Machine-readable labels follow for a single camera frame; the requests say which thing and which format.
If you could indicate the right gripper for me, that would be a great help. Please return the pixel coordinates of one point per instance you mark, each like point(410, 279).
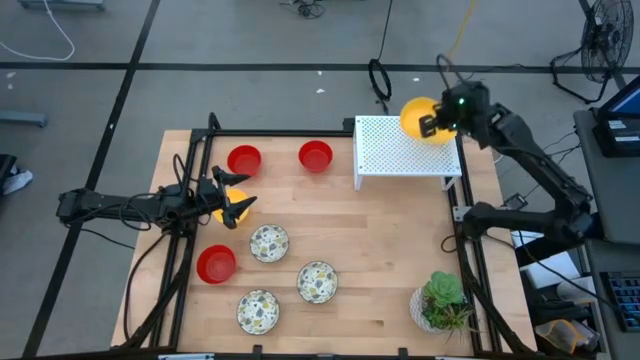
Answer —
point(465, 112)

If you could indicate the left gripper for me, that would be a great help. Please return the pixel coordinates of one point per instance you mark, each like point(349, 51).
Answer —
point(210, 200)

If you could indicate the yellow plastic bowl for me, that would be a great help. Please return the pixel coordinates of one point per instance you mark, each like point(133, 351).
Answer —
point(234, 195)
point(414, 112)

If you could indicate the red plastic bowl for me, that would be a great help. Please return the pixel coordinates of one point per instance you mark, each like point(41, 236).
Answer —
point(315, 156)
point(216, 263)
point(244, 160)

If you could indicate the patterned ceramic bowl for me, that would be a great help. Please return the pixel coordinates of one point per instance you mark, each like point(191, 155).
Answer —
point(269, 243)
point(257, 311)
point(317, 281)

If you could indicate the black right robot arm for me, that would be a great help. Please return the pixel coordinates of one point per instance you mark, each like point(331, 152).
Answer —
point(525, 145)

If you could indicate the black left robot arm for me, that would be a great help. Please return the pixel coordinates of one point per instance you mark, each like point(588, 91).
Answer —
point(100, 202)

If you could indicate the white perforated metal shelf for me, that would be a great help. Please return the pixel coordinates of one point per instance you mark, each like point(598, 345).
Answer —
point(400, 150)

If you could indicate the green succulent plant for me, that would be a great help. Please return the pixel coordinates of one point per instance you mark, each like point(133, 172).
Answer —
point(442, 290)

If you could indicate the white plant pot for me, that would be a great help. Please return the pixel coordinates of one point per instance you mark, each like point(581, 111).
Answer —
point(416, 310)

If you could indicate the black labelled device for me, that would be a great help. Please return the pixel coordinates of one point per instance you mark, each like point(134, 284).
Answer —
point(617, 145)

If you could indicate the laptop screen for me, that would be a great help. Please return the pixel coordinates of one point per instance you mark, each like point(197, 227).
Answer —
point(627, 102)

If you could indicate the grey desk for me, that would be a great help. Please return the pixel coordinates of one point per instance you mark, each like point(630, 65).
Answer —
point(615, 200)

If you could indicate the black floor fan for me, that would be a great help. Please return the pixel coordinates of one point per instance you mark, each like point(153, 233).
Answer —
point(607, 30)

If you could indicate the person's shoe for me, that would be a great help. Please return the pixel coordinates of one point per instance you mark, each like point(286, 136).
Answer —
point(17, 180)

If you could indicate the grey metal floor base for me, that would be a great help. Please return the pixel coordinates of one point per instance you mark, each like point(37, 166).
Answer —
point(22, 119)
point(60, 4)

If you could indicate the black keyboard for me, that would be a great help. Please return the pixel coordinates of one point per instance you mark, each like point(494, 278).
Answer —
point(627, 300)

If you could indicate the black aluminium table frame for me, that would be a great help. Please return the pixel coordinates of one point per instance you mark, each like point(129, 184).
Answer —
point(280, 133)

